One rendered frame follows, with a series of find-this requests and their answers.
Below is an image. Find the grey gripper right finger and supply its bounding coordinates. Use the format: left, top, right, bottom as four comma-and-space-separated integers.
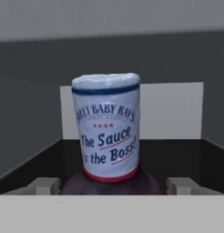
165, 177, 224, 196

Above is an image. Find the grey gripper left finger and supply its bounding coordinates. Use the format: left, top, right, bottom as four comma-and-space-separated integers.
1, 177, 62, 196

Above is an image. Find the condiment bottle with white label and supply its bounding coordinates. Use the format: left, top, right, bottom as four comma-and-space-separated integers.
59, 72, 165, 196

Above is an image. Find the black shelf board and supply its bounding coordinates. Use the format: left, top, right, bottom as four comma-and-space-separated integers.
0, 137, 224, 196

